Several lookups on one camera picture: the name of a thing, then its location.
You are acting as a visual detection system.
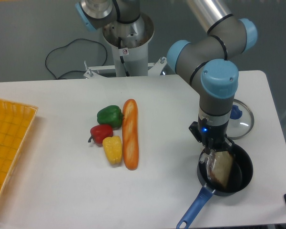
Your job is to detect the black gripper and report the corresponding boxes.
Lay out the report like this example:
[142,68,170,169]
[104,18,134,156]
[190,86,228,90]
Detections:
[189,117,234,154]

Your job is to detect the bagged toast slice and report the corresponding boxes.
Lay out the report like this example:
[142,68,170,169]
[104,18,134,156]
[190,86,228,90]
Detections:
[199,148,234,188]

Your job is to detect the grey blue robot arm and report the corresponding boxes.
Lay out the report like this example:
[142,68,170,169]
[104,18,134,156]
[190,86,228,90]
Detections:
[75,0,258,154]

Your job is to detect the glass lid blue knob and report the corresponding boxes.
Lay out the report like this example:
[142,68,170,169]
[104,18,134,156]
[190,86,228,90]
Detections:
[226,99,255,140]

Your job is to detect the orange baguette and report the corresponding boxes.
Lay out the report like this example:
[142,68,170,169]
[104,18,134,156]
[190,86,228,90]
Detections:
[122,99,139,170]

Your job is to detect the yellow bell pepper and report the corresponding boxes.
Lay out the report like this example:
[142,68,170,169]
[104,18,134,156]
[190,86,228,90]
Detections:
[102,135,123,166]

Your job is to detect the green bell pepper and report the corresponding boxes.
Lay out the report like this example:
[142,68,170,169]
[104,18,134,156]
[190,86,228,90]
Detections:
[97,105,123,129]

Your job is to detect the red bell pepper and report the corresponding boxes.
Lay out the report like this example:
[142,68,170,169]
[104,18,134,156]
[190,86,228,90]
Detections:
[88,124,113,144]

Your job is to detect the yellow plastic basket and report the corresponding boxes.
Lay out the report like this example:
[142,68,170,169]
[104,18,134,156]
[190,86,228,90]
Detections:
[0,99,38,198]

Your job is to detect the black pot blue handle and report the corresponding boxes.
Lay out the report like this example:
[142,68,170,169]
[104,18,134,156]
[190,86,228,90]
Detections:
[176,144,253,229]

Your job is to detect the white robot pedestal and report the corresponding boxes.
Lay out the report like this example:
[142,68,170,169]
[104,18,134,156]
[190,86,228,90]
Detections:
[102,13,154,77]

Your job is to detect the white pedestal base frame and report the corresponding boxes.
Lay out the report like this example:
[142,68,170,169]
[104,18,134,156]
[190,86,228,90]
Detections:
[83,57,175,79]

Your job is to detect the black floor cable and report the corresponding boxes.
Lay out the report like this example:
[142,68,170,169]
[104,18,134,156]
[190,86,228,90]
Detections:
[45,39,108,80]

